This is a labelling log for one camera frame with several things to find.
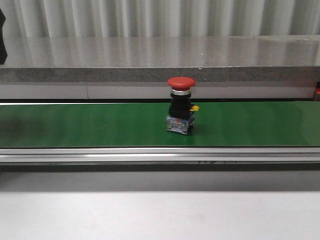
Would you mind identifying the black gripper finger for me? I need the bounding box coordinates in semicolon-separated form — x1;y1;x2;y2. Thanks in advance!
0;9;7;65

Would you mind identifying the white pleated curtain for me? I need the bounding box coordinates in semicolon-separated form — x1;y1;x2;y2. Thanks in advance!
0;0;320;38

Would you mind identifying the green conveyor belt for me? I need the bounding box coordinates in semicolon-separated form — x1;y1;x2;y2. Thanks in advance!
0;101;320;165

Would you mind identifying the grey granite counter ledge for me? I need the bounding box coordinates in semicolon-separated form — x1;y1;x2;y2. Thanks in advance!
0;35;320;101

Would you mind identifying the red plastic tray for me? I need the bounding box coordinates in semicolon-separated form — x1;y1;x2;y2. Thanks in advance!
314;82;320;102

